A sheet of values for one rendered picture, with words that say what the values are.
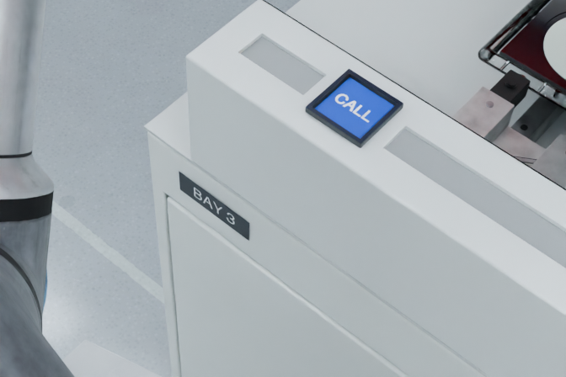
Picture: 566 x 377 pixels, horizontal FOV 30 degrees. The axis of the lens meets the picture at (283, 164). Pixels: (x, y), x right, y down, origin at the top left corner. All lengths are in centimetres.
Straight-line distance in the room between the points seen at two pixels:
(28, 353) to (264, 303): 58
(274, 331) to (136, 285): 80
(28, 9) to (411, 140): 34
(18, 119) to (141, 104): 149
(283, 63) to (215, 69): 6
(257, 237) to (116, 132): 111
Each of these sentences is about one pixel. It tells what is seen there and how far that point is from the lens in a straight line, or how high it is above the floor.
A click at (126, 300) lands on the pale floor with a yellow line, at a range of 185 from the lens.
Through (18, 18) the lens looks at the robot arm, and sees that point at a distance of 62.
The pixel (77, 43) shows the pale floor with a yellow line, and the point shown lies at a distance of 224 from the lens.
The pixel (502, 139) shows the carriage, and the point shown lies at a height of 88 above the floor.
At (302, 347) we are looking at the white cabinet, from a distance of 108.
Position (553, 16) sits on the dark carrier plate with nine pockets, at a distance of 104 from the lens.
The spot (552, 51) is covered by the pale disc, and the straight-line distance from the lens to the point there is 101.
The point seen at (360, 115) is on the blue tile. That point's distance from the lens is 83.
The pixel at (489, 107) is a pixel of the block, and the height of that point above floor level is 91.
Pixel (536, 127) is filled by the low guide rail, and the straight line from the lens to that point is 101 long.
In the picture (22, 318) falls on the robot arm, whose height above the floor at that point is 114.
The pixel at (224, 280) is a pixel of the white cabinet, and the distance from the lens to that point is 110.
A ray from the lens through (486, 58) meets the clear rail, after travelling 99.
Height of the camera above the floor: 160
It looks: 52 degrees down
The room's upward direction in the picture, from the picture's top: 4 degrees clockwise
